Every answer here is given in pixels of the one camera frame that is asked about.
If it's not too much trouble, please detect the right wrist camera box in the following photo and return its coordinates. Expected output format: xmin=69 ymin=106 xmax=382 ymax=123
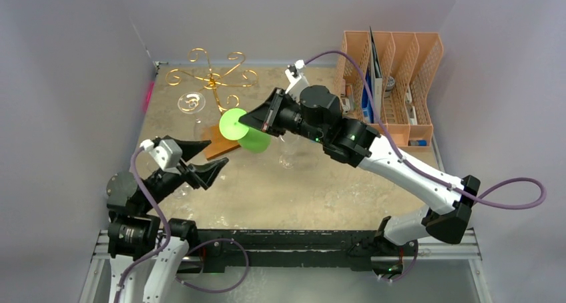
xmin=285 ymin=59 xmax=310 ymax=100

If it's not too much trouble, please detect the clear glass near left arm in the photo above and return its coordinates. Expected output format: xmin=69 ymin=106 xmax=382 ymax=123
xmin=172 ymin=186 xmax=191 ymax=200

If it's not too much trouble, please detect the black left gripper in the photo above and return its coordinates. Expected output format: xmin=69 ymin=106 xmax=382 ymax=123
xmin=140 ymin=137 xmax=226 ymax=211

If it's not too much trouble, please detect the clear glass middle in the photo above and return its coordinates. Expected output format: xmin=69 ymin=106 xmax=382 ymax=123
xmin=279 ymin=132 xmax=301 ymax=169

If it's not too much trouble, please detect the gold wine glass rack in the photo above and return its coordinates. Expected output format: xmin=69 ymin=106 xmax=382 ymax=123
xmin=165 ymin=47 xmax=258 ymax=160

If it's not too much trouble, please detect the clear flute wine glass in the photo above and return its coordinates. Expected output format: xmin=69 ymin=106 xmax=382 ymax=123
xmin=177 ymin=91 xmax=206 ymax=141

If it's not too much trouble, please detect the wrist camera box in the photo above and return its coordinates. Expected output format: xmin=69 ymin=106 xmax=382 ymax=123
xmin=139 ymin=139 xmax=182 ymax=174
xmin=285 ymin=59 xmax=310 ymax=100

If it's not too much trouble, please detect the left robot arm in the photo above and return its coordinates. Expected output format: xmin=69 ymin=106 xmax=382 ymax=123
xmin=106 ymin=135 xmax=228 ymax=302

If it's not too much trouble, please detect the peach file organizer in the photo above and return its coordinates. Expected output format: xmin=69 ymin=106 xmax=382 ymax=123
xmin=330 ymin=31 xmax=443 ymax=151

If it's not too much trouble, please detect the green plastic goblet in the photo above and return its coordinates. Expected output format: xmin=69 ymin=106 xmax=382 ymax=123
xmin=219 ymin=108 xmax=271 ymax=154

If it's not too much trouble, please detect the grey white folder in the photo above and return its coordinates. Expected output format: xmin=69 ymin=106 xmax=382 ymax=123
xmin=369 ymin=28 xmax=382 ymax=122

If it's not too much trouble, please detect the purple cable loop front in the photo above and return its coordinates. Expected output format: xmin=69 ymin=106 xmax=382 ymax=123
xmin=171 ymin=240 xmax=248 ymax=295

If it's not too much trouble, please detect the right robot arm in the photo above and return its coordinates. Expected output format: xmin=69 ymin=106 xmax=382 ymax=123
xmin=239 ymin=85 xmax=479 ymax=254

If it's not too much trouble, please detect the blue folder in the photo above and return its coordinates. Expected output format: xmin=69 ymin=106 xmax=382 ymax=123
xmin=360 ymin=68 xmax=374 ymax=123

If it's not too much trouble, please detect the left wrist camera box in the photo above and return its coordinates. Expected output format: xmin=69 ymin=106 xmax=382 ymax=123
xmin=139 ymin=139 xmax=182 ymax=174

